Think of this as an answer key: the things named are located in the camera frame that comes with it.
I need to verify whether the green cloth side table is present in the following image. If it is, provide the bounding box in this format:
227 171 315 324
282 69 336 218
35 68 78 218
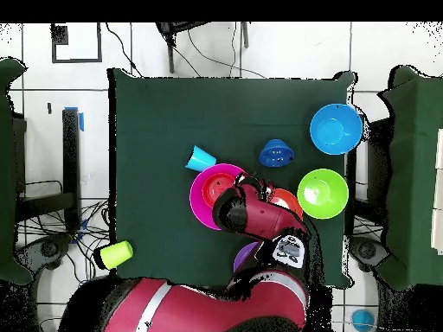
0 56 34 285
378 65 443 291

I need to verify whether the black cable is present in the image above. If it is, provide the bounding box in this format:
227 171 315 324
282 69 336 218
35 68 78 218
104 22 144 79

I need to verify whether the light blue round object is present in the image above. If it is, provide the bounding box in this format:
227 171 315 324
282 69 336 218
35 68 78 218
350 309 377 332

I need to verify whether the light blue cup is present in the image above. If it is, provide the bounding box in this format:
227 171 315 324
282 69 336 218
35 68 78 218
184 144 218 173

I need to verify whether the black metal frame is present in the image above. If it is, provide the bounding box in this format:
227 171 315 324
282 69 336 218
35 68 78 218
15 108 83 233

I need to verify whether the large light blue bowl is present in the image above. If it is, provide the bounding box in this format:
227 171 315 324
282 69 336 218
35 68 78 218
309 103 364 156

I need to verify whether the dark green table cloth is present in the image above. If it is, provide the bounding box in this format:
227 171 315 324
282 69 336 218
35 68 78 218
107 67 357 291

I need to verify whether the small dark blue bowl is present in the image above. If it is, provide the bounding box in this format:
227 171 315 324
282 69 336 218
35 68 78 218
258 138 296 169

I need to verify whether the green bowl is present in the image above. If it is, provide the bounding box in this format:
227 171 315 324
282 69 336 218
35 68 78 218
296 168 350 220

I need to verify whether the large pink bowl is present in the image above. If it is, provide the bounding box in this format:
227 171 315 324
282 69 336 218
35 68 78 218
189 163 247 232

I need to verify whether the blue tape strip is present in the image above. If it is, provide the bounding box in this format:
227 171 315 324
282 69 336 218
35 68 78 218
63 105 85 132

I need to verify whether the light green cup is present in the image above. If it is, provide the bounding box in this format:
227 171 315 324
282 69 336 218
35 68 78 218
99 239 135 271

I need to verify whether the tangled cable bundle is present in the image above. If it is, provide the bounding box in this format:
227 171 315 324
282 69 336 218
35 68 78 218
15 198 115 332

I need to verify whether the small orange bowl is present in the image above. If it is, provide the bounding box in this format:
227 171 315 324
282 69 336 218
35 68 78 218
202 172 239 209

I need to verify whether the black camera tripod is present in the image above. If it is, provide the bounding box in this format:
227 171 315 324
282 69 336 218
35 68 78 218
154 22 250 74

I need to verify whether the purple bowl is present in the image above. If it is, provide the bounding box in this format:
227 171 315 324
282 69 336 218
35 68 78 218
233 241 260 275

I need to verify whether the large orange bowl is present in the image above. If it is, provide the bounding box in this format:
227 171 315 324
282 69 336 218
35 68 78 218
266 188 305 221

